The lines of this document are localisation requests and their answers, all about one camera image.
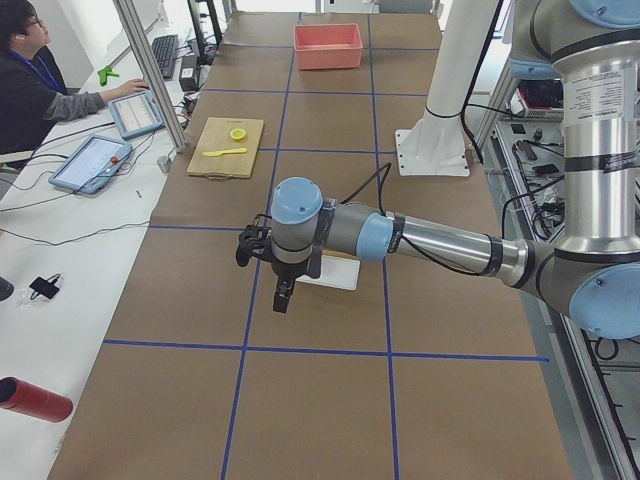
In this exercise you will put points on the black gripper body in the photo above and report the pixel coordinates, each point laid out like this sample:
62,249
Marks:
286,271

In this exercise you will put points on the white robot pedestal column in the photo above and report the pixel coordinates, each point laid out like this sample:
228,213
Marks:
435,145

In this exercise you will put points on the seated person in black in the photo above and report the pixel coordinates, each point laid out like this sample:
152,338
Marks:
34,96

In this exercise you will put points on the green plastic clip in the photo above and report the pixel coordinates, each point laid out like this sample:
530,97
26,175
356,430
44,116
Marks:
105,74

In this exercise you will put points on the far blue teach pendant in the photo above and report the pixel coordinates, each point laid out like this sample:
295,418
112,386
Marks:
135,115

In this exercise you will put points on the blue teach pendant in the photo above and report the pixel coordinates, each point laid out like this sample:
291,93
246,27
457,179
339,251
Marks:
135,115
92,165

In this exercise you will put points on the small black device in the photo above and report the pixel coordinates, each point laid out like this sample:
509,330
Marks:
46,288

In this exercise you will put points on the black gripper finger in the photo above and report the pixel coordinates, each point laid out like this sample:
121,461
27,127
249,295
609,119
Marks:
282,295

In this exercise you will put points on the yellow plastic knife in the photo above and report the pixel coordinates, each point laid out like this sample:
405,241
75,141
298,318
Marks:
219,153

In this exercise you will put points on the wooden cutting board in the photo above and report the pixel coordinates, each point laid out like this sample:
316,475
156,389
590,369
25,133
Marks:
215,136

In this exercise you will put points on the black power adapter box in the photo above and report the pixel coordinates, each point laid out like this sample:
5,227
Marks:
189,77

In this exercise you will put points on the yellow lemon slices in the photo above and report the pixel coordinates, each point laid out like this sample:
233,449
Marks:
238,134

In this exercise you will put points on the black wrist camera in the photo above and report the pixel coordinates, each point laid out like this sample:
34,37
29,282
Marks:
255,242

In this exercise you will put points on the pink plastic bin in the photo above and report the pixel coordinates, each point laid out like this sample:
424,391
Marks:
328,46

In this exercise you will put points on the black keyboard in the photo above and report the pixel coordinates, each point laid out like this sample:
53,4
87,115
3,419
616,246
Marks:
164,49

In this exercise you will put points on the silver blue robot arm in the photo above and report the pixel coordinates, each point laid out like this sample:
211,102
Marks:
591,274

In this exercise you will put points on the red cylinder tube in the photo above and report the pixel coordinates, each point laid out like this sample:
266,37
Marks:
25,398

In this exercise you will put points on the white rectangular tray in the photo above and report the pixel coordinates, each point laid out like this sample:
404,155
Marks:
336,272

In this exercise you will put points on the aluminium frame post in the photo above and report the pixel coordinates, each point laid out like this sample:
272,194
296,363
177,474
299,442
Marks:
139,44

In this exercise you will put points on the near blue teach pendant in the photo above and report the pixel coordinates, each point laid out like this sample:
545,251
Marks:
92,165

